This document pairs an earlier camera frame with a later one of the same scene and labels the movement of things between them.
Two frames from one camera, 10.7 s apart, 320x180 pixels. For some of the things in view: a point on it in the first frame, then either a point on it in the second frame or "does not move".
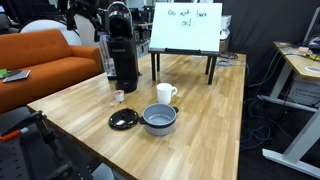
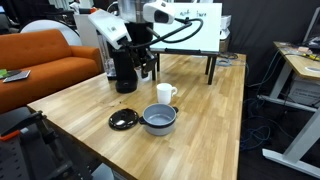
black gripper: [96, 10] → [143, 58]
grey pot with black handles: [159, 119] does not move
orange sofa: [53, 63] does not move
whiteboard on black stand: [185, 29] does not move
